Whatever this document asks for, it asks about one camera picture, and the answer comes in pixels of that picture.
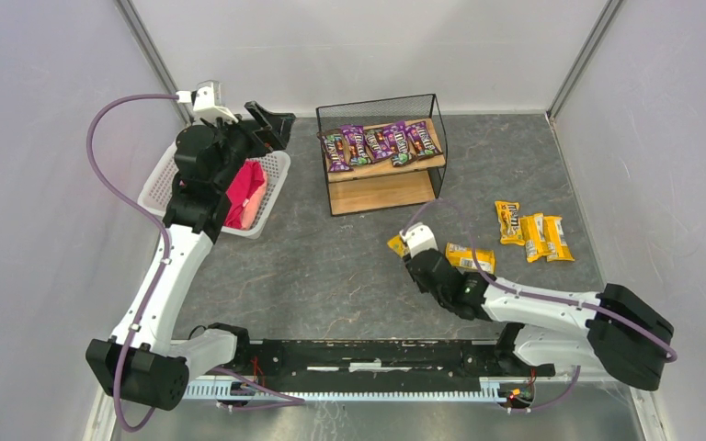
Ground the yellow candy bag backside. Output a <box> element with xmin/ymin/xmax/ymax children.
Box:
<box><xmin>445</xmin><ymin>243</ymin><xmax>495</xmax><ymax>274</ymax></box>

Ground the yellow M&M candy bag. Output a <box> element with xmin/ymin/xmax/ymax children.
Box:
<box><xmin>387</xmin><ymin>234</ymin><xmax>410</xmax><ymax>258</ymax></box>

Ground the purple candy bag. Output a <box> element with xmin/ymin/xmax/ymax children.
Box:
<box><xmin>405</xmin><ymin>120</ymin><xmax>441</xmax><ymax>160</ymax></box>
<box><xmin>340</xmin><ymin>125</ymin><xmax>372</xmax><ymax>166</ymax></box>
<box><xmin>364</xmin><ymin>128</ymin><xmax>395</xmax><ymax>163</ymax></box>
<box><xmin>320</xmin><ymin>132</ymin><xmax>352</xmax><ymax>173</ymax></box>
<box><xmin>382</xmin><ymin>121</ymin><xmax>412</xmax><ymax>160</ymax></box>

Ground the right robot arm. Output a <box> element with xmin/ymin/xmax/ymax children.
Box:
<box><xmin>405</xmin><ymin>249</ymin><xmax>676</xmax><ymax>391</ymax></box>

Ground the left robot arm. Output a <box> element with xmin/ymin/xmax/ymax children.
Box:
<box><xmin>85</xmin><ymin>101</ymin><xmax>296</xmax><ymax>413</ymax></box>

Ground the yellow candy bag inner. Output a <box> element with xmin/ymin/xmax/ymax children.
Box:
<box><xmin>519</xmin><ymin>212</ymin><xmax>551</xmax><ymax>263</ymax></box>

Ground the dark candy bag underneath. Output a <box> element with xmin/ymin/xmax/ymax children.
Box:
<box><xmin>390</xmin><ymin>153</ymin><xmax>416</xmax><ymax>167</ymax></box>

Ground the yellow candy bag outer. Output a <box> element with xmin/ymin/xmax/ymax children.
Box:
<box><xmin>543</xmin><ymin>216</ymin><xmax>575</xmax><ymax>262</ymax></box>

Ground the pink red cloth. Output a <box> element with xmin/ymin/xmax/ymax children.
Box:
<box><xmin>223</xmin><ymin>160</ymin><xmax>268</xmax><ymax>230</ymax></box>

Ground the white plastic basket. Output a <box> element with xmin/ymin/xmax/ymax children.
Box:
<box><xmin>137</xmin><ymin>143</ymin><xmax>290</xmax><ymax>240</ymax></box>

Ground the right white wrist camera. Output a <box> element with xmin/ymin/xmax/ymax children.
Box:
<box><xmin>399</xmin><ymin>222</ymin><xmax>438</xmax><ymax>257</ymax></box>

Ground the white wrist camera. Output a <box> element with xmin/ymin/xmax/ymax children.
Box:
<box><xmin>176</xmin><ymin>80</ymin><xmax>239</xmax><ymax>125</ymax></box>
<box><xmin>399</xmin><ymin>222</ymin><xmax>438</xmax><ymax>257</ymax></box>

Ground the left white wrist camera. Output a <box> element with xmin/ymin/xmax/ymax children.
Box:
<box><xmin>176</xmin><ymin>80</ymin><xmax>239</xmax><ymax>125</ymax></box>

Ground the black wire wooden shelf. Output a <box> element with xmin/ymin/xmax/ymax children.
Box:
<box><xmin>315</xmin><ymin>93</ymin><xmax>448</xmax><ymax>216</ymax></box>

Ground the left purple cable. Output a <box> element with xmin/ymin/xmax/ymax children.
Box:
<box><xmin>85</xmin><ymin>93</ymin><xmax>180</xmax><ymax>434</ymax></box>

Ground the purple cable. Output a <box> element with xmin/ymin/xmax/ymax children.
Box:
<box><xmin>85</xmin><ymin>93</ymin><xmax>180</xmax><ymax>434</ymax></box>
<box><xmin>401</xmin><ymin>198</ymin><xmax>678</xmax><ymax>413</ymax></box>

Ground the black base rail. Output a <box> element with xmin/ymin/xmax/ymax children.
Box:
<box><xmin>245</xmin><ymin>340</ymin><xmax>555</xmax><ymax>393</ymax></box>

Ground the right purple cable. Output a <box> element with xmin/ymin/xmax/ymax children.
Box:
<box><xmin>401</xmin><ymin>198</ymin><xmax>678</xmax><ymax>413</ymax></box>

